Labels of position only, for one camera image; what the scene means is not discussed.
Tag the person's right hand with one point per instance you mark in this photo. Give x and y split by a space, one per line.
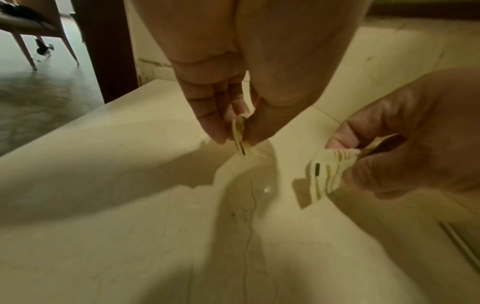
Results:
423 133

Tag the person's left hand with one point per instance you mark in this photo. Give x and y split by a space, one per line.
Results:
262 44

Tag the wooden chair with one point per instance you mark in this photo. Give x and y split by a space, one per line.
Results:
41 26

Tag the dark wooden door frame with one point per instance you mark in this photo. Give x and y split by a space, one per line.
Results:
105 44

